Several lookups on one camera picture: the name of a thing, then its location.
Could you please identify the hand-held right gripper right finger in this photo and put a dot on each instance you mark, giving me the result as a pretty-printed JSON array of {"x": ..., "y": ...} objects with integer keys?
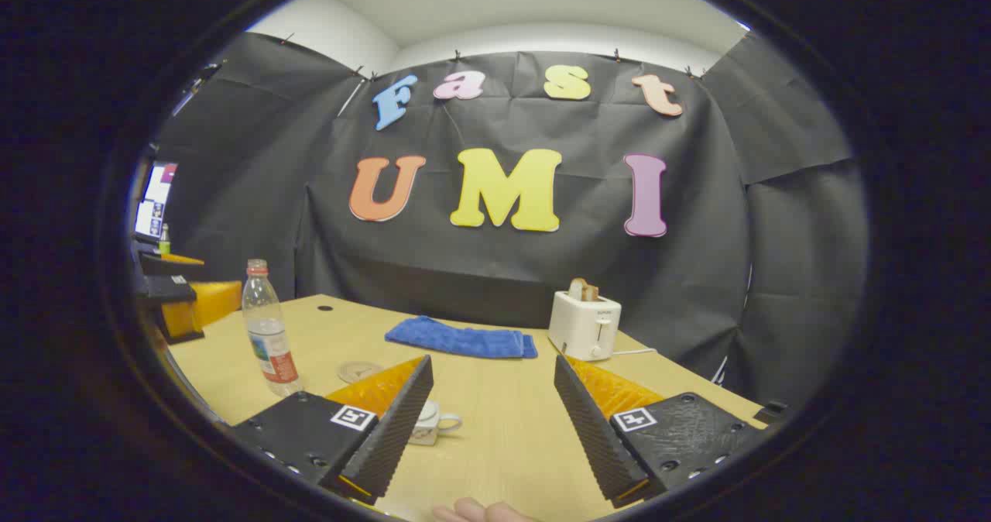
[{"x": 592, "y": 437}]

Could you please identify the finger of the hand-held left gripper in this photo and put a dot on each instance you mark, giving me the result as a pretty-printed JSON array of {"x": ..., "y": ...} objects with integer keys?
[
  {"x": 174, "y": 268},
  {"x": 166, "y": 290}
]

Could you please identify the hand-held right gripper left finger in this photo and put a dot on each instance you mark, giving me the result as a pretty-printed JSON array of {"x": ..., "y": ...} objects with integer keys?
[{"x": 395, "y": 429}]

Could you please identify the white floral teacup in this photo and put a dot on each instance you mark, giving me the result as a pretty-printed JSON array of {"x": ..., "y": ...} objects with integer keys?
[{"x": 433, "y": 429}]

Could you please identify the white teacup lid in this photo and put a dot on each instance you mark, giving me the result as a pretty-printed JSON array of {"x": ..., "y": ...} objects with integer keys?
[{"x": 428, "y": 409}]

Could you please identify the round wooden coaster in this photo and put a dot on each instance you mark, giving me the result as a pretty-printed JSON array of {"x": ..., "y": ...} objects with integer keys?
[{"x": 356, "y": 372}]

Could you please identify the clear plastic water bottle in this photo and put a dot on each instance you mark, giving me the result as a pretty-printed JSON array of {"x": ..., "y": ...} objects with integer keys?
[{"x": 267, "y": 328}]

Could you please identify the green drink bottle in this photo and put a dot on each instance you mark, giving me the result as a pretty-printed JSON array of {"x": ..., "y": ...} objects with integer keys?
[{"x": 164, "y": 242}]

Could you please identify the computer monitor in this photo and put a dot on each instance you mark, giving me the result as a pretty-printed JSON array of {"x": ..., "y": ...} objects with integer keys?
[{"x": 155, "y": 197}]

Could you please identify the white toaster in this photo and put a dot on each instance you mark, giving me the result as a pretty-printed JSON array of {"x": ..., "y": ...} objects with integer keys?
[{"x": 581, "y": 328}]

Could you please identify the blue towel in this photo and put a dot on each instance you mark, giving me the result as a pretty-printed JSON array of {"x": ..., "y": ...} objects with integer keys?
[{"x": 464, "y": 340}]

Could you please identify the toast slice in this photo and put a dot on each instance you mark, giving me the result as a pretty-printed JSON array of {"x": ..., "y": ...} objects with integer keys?
[{"x": 581, "y": 290}]

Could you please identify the black backdrop cloth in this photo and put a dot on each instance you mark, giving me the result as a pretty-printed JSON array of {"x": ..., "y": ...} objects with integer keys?
[{"x": 542, "y": 274}]

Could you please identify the black table edge bracket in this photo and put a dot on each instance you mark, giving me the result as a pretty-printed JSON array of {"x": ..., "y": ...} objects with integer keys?
[{"x": 773, "y": 412}]

